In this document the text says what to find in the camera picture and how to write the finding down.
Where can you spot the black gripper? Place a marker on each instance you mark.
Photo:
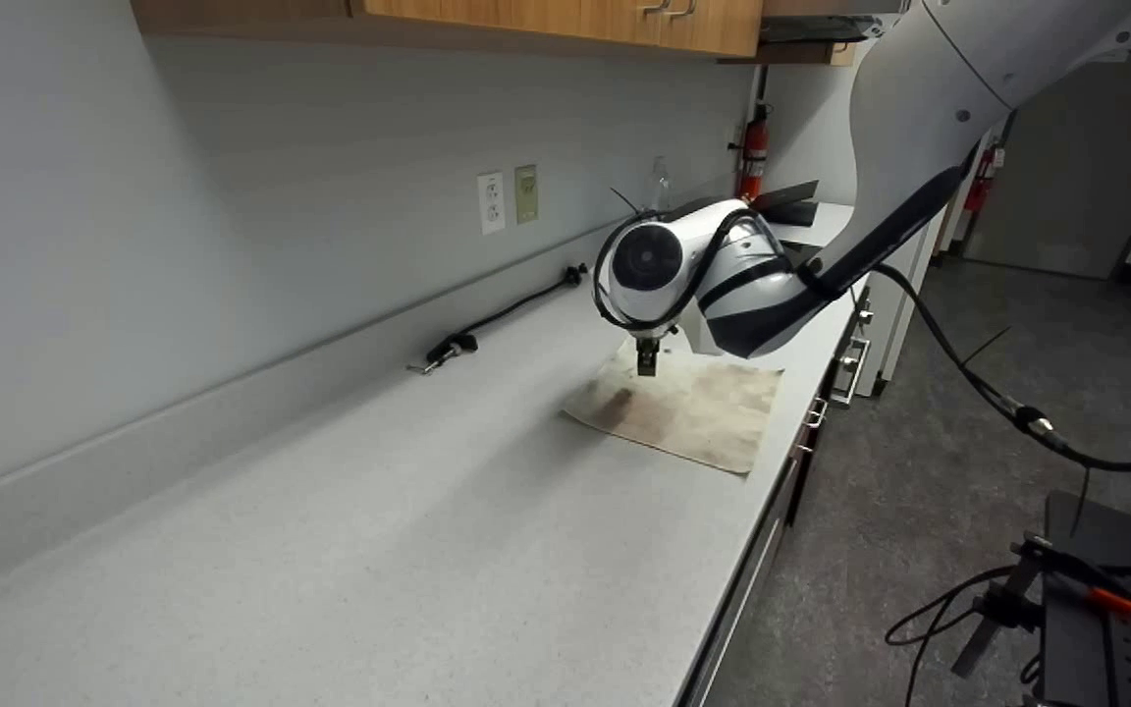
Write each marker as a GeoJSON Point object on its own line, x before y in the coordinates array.
{"type": "Point", "coordinates": [646, 356]}

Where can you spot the white cloth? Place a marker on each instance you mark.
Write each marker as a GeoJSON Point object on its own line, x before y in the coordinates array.
{"type": "Point", "coordinates": [707, 413]}

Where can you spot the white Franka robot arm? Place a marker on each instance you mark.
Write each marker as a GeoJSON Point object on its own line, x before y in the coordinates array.
{"type": "Point", "coordinates": [931, 104]}

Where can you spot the clear soap bottle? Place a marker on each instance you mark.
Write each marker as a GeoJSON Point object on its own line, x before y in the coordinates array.
{"type": "Point", "coordinates": [658, 192]}

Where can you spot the red fire extinguisher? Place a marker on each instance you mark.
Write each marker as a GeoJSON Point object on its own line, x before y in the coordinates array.
{"type": "Point", "coordinates": [757, 150]}

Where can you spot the wooden upper cabinet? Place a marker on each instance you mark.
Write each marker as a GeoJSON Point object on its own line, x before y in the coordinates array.
{"type": "Point", "coordinates": [566, 23]}

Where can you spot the orange black clamp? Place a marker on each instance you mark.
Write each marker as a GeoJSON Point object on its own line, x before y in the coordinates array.
{"type": "Point", "coordinates": [1108, 600]}

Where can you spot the black perforated breadboard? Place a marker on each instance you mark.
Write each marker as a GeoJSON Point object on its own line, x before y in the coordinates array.
{"type": "Point", "coordinates": [1116, 652]}

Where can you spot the beige wall plate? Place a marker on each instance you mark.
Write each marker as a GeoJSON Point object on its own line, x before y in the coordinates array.
{"type": "Point", "coordinates": [529, 193]}

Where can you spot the white wall outlet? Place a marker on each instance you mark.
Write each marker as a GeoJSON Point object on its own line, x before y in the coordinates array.
{"type": "Point", "coordinates": [493, 205]}

